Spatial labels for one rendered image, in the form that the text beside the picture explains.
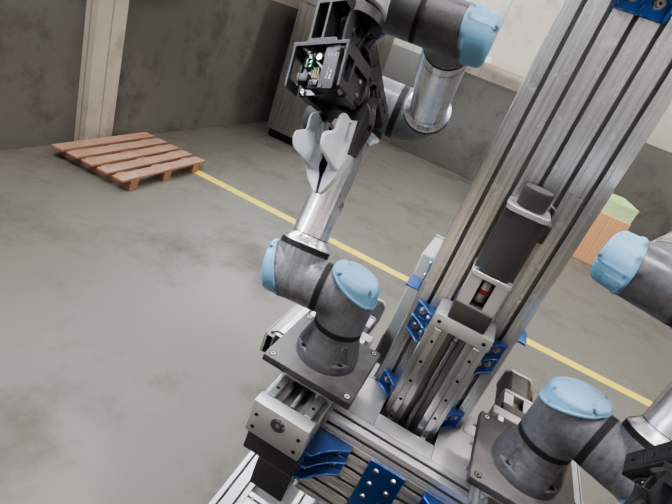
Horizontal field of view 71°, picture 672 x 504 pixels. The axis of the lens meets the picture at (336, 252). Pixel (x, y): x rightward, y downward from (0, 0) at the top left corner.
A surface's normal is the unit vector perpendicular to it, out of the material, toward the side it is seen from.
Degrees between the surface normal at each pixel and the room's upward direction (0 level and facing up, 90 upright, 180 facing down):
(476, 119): 90
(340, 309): 90
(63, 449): 0
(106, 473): 0
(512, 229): 90
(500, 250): 90
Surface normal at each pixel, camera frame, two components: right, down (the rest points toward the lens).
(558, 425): -0.71, 0.07
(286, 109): -0.38, 0.30
